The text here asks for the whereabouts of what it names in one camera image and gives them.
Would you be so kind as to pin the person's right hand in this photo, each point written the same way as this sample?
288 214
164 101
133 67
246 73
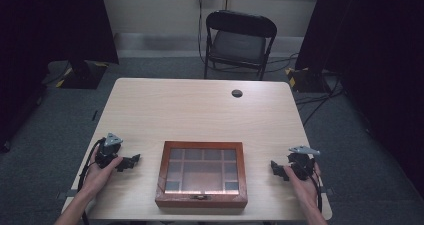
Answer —
305 188

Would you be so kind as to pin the black stand base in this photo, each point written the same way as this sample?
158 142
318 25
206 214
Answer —
80 74
305 79

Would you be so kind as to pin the black curtain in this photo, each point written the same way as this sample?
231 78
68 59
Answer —
50 51
370 68

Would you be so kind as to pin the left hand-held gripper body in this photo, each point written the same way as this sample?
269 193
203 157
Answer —
108 150

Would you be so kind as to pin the wooden box with glass lid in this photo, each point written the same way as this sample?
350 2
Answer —
201 174

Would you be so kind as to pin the black folding chair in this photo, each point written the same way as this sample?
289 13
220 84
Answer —
238 43

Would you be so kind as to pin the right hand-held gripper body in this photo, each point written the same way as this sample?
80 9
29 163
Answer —
302 161

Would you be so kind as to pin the wooden table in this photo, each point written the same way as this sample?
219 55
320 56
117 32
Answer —
200 118

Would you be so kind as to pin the person's left hand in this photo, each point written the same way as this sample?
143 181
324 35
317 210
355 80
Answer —
100 175

